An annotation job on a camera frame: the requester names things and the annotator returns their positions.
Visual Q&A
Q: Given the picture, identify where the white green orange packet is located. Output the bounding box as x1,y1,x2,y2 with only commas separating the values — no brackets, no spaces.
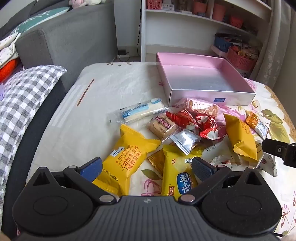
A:
257,153,278,177

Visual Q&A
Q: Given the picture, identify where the teal patterned pillow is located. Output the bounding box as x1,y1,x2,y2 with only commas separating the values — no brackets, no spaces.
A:
15,7,70,35

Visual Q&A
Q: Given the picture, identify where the white green snack packet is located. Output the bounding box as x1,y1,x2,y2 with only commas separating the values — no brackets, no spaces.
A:
202,137,234,163

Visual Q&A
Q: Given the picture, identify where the floral cream pillow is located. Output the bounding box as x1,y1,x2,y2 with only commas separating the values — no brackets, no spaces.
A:
0,32,22,67

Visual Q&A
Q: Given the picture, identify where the checkered pillow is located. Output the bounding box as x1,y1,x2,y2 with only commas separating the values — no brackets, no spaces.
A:
0,65,68,204

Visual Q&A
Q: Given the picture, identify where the small pink lattice basket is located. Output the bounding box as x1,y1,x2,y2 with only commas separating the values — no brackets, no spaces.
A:
146,0,162,10

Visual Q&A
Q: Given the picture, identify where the black cable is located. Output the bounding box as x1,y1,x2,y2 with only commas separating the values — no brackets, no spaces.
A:
137,0,142,56

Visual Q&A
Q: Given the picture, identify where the pink clear bread packet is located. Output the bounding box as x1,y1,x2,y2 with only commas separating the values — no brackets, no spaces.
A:
172,98,226,116

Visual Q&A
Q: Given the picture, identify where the white shelf unit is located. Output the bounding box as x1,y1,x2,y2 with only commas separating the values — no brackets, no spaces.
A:
141,0,273,62

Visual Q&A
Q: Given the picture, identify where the blue storage box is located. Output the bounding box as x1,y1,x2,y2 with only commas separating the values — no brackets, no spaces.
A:
214,34,234,52

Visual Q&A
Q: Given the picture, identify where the yellow packet blue label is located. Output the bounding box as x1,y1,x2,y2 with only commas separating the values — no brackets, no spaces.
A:
162,144,210,197

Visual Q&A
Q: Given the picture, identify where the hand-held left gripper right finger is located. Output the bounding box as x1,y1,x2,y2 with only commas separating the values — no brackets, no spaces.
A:
179,157,265,205

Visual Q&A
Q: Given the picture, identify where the plain yellow snack packet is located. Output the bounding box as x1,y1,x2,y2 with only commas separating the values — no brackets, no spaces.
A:
223,113,258,162

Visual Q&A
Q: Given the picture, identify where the large yellow waffle packet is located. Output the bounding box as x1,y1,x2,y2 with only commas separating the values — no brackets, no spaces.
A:
92,124,161,195

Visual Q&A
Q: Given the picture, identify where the clear roll cake packet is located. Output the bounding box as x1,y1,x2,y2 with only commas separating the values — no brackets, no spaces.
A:
108,97,166,124

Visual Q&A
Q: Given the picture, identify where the orange white snack packet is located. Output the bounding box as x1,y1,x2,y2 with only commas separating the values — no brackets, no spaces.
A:
245,111,269,139

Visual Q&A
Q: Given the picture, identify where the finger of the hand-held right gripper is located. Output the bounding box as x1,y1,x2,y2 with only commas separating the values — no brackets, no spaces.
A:
262,138,296,168

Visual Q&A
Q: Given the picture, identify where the red foil snack packet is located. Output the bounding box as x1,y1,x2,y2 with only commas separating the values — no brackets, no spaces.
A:
165,109,201,130
196,113,223,140

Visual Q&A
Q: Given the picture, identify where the pink white plush toy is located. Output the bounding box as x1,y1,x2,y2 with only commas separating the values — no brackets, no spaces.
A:
69,0,107,8

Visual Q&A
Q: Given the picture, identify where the pink cardboard box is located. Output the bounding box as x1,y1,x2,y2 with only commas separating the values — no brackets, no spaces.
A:
156,52,257,106

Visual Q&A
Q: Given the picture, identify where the large pink cup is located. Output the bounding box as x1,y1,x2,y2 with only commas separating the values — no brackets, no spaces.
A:
212,3,226,22

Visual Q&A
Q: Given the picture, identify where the orange cushion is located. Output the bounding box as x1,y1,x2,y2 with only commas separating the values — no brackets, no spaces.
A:
0,58,20,82

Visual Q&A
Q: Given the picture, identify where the large pink lattice basket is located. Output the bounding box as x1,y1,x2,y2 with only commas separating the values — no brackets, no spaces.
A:
226,46,258,72

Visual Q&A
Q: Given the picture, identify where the silver foil snack packet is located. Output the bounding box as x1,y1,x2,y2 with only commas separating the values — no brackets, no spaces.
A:
170,130,201,155

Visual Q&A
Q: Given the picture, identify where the clear jar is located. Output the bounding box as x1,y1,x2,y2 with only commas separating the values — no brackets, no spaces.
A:
176,0,192,12

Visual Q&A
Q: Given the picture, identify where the small red basket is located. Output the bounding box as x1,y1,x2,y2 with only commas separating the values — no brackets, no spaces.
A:
229,16,244,27

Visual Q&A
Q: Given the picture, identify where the white printed storage box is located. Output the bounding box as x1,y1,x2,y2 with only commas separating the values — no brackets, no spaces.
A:
238,67,252,78

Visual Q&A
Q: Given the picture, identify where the cream lace curtain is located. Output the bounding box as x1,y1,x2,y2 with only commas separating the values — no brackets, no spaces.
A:
250,0,296,84

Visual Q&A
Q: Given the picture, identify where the gold foil snack packet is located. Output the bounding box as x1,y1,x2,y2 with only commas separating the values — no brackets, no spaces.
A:
147,149,166,176

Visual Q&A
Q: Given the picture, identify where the clear biscuit packet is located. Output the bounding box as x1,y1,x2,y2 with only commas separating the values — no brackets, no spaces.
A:
148,113,179,141

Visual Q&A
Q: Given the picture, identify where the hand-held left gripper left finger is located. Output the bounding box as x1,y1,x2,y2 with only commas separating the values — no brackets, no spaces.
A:
30,157,117,205

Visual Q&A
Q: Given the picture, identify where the printed cardboard toy box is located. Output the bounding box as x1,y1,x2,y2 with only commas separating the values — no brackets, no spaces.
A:
235,43,259,57

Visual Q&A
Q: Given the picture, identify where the grey sofa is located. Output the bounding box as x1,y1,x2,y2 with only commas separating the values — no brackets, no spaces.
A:
0,0,119,232

